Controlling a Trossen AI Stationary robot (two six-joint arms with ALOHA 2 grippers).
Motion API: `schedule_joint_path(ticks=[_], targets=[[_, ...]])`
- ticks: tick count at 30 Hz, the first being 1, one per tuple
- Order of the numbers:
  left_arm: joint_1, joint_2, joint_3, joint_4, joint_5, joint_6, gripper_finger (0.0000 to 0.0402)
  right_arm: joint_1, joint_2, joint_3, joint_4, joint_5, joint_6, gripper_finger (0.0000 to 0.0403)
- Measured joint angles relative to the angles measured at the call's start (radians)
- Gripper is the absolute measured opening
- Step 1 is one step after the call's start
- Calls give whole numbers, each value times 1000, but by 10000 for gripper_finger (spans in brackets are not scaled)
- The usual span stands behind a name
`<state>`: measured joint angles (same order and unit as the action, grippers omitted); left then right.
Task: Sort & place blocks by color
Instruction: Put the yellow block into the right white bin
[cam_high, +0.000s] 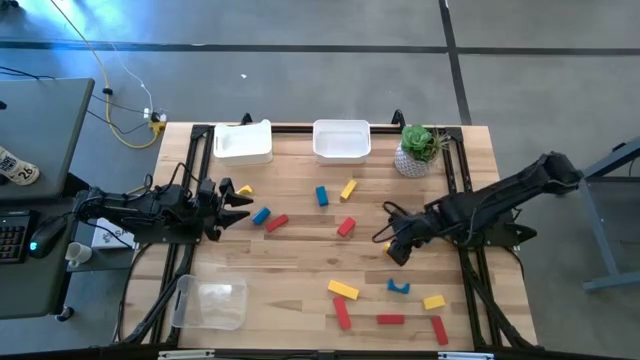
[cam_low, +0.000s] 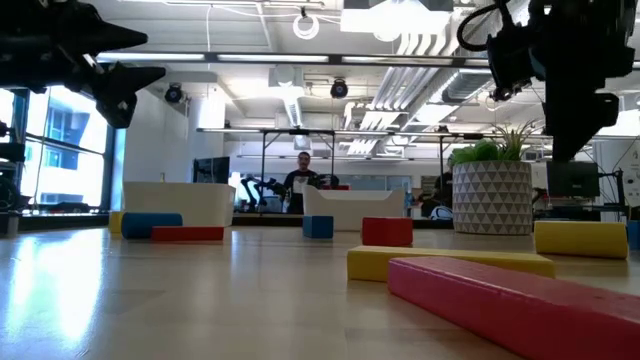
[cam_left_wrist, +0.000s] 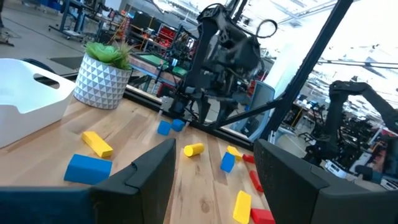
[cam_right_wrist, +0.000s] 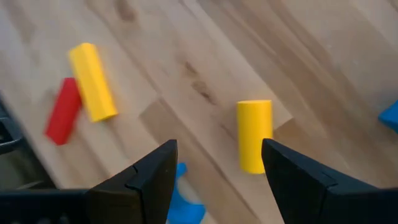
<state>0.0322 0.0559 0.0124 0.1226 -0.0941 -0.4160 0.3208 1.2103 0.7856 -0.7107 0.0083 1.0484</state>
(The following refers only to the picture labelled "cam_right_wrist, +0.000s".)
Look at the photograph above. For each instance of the yellow cylinder block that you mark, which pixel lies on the yellow cylinder block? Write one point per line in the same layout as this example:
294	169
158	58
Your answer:
253	133

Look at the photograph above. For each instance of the long yellow block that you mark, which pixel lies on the long yellow block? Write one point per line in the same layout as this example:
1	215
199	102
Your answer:
93	84

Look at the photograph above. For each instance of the blue cube block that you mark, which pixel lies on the blue cube block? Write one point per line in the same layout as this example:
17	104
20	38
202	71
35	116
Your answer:
391	118

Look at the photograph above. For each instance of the long red block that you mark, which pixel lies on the long red block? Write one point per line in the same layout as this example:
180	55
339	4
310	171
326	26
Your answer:
63	112

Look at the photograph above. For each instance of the blue arch block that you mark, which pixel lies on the blue arch block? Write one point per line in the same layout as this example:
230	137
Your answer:
183	208

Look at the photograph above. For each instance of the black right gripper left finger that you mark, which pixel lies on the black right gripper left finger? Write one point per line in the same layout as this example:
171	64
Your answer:
146	193

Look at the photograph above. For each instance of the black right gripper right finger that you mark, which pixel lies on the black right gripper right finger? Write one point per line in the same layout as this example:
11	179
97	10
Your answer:
304	193

